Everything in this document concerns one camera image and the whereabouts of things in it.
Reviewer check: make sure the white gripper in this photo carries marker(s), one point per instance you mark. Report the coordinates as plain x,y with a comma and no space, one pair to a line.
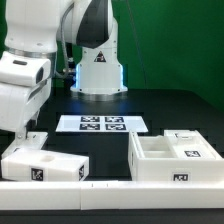
19,104

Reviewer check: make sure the white cabinet door panel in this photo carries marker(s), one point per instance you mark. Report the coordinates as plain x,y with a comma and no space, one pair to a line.
34,140
190,145

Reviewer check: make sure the white cabinet body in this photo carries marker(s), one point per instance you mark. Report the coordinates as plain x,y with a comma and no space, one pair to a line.
150,159

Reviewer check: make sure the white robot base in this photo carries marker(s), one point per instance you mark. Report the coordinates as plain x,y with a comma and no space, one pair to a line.
99,74

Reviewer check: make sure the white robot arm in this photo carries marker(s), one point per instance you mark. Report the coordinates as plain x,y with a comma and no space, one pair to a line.
34,27

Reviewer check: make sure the white cabinet top block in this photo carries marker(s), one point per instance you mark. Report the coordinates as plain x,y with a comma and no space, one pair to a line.
41,165

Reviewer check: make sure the white marker sheet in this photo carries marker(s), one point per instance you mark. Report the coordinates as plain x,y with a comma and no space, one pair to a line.
88,123

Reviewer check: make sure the white front fence bar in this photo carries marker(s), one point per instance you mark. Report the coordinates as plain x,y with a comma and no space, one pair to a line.
92,195

